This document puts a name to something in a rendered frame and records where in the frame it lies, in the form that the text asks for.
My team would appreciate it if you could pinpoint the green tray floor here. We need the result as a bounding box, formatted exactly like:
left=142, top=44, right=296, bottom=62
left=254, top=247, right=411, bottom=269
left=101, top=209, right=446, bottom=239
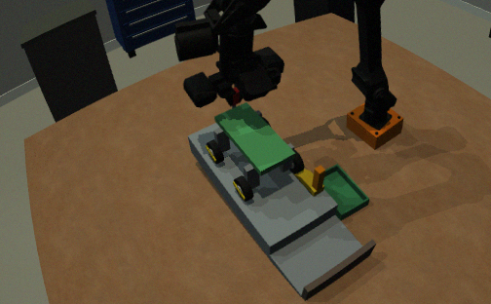
left=323, top=171, right=362, bottom=212

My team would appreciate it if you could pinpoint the green trolley with black wheels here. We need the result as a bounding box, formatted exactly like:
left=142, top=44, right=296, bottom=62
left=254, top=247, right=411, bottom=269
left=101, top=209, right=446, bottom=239
left=206, top=103, right=305, bottom=201

